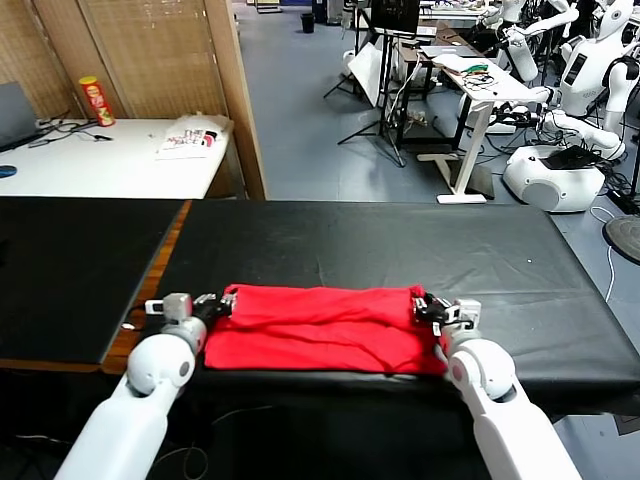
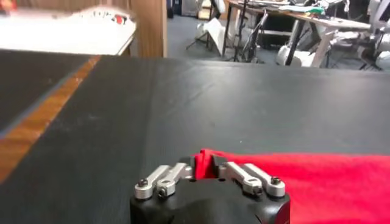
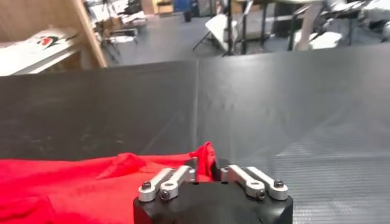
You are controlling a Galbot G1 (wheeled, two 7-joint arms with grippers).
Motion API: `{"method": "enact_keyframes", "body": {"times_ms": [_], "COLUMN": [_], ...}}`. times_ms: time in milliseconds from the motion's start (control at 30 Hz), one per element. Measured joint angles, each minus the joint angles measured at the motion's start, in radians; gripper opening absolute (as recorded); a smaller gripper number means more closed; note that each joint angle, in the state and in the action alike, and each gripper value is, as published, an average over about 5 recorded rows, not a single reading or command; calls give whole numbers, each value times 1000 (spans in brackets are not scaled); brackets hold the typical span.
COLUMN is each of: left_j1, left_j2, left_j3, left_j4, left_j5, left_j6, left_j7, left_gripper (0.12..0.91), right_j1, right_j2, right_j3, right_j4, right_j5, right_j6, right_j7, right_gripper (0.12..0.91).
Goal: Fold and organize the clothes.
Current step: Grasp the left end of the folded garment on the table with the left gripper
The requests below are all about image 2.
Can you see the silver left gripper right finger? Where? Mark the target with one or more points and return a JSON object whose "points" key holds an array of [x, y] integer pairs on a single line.
{"points": [[250, 178]]}

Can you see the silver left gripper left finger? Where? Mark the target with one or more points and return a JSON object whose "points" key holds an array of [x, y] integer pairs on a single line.
{"points": [[164, 181]]}

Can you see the red t-shirt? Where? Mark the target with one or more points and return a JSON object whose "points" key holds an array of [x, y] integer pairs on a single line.
{"points": [[329, 182]]}

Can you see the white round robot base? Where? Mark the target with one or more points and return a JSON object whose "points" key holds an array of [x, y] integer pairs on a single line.
{"points": [[300, 57]]}

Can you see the large black table cover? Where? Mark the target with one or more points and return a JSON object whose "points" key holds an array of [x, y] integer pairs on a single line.
{"points": [[243, 106]]}

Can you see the black monitor tripod stand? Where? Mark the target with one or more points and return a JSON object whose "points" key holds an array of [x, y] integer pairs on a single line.
{"points": [[240, 33]]}

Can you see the white leaning board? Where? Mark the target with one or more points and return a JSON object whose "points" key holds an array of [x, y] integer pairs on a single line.
{"points": [[217, 32]]}

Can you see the thin black tripod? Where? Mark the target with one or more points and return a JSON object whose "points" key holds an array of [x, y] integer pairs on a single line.
{"points": [[202, 35]]}

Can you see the wooden desk with black legs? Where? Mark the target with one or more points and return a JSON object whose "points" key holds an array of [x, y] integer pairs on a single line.
{"points": [[320, 39]]}

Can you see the black table mat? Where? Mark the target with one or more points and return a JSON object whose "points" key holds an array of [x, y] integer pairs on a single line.
{"points": [[33, 82]]}

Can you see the white printed plastic bag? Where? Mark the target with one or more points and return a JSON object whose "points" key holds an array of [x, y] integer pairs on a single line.
{"points": [[106, 16]]}

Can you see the white table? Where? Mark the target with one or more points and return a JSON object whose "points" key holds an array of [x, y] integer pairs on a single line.
{"points": [[61, 36]]}

